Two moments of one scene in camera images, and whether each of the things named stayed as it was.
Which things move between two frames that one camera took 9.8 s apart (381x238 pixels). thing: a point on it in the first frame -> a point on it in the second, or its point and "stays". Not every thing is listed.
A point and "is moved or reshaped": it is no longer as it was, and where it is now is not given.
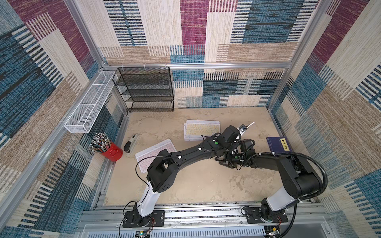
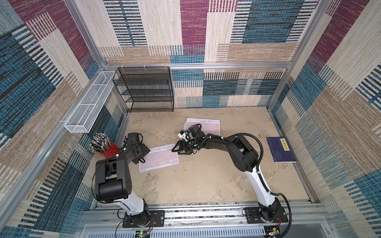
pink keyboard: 145,157 is moved or reshaped
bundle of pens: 100,143 stays
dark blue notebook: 280,144 stays
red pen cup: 114,153 stays
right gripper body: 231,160 -> 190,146
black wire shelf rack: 146,89 stays
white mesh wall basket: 83,116 stays
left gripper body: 231,148 -> 145,150
